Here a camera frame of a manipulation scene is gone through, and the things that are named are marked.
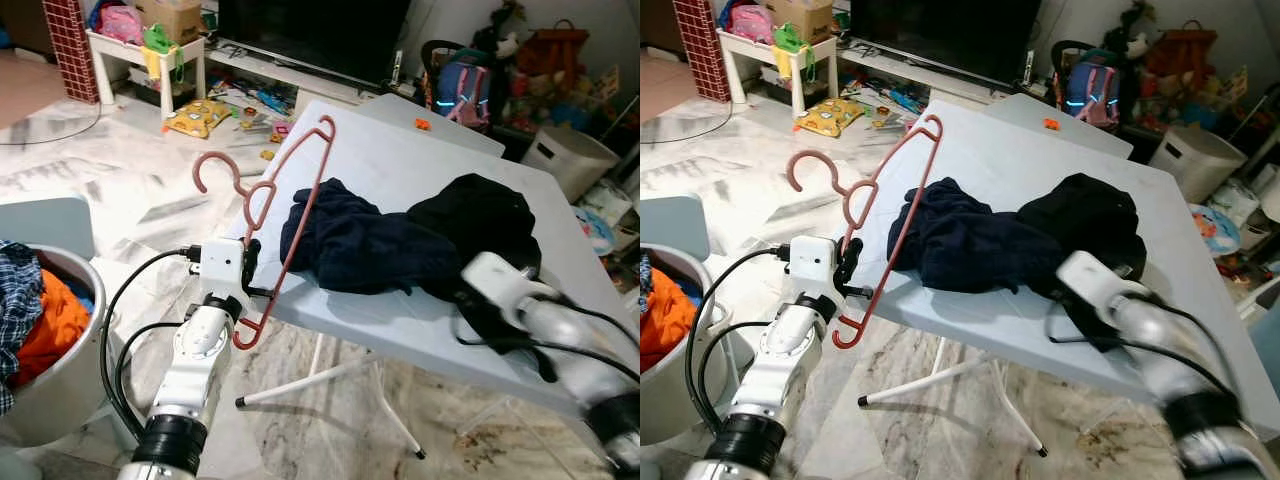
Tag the black garment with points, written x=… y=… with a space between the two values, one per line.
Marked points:
x=1085 y=215
x=480 y=215

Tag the black television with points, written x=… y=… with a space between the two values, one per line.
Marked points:
x=945 y=35
x=310 y=35

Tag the pink plastic hanger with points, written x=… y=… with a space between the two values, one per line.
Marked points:
x=909 y=215
x=303 y=215

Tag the orange garment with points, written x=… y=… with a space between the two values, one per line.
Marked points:
x=665 y=325
x=55 y=330

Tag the light blue folding table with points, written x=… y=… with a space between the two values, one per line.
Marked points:
x=400 y=180
x=1010 y=170

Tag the red tiled pillar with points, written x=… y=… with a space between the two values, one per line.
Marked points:
x=700 y=50
x=70 y=50

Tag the blue round printed toy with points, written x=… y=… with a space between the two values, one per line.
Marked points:
x=592 y=230
x=1215 y=228

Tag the yellow pillow toy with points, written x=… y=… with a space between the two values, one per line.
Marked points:
x=198 y=118
x=830 y=118

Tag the brown bag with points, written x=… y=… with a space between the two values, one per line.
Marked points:
x=1185 y=55
x=555 y=55

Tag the navy blue garment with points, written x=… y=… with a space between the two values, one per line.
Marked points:
x=970 y=250
x=370 y=250

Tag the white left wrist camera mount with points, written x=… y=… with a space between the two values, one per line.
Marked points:
x=222 y=265
x=812 y=262

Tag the blue pink backpack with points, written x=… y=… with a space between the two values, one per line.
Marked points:
x=460 y=90
x=1090 y=95

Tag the white TV cabinet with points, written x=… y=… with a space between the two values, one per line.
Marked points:
x=930 y=75
x=300 y=80

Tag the pink bag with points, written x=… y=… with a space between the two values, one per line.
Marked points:
x=750 y=25
x=120 y=25

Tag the white child table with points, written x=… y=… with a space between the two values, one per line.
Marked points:
x=750 y=45
x=120 y=45

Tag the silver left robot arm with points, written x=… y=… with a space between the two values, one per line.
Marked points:
x=790 y=350
x=195 y=350

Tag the blue plaid shirt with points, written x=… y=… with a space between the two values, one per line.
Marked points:
x=15 y=300
x=645 y=270

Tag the white lidded bin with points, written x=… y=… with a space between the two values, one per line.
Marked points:
x=565 y=160
x=1195 y=160

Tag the grey laundry basket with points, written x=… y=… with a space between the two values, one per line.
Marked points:
x=685 y=400
x=70 y=390

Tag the green bag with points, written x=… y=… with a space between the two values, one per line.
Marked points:
x=162 y=45
x=790 y=45

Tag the light grey folding table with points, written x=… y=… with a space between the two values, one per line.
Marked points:
x=1080 y=125
x=450 y=125

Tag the cardboard box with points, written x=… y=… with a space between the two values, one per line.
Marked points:
x=800 y=20
x=170 y=20

